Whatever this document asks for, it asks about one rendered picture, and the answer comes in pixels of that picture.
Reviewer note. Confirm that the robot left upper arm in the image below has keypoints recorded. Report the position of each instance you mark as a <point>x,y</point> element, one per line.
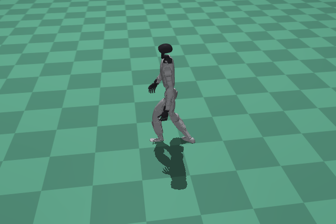
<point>168,77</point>

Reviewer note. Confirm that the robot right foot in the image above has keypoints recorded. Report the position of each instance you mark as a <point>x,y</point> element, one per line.
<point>192,140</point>

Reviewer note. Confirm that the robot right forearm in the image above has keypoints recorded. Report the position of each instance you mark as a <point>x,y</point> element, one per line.
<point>159,78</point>

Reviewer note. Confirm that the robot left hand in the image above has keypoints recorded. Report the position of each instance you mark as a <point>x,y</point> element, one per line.
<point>164,115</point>

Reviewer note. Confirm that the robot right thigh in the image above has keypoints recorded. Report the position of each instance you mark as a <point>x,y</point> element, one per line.
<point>173,116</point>

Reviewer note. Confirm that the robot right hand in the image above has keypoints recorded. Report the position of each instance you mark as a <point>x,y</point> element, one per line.
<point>153,86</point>

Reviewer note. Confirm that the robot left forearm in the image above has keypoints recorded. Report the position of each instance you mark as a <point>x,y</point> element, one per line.
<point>169,97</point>

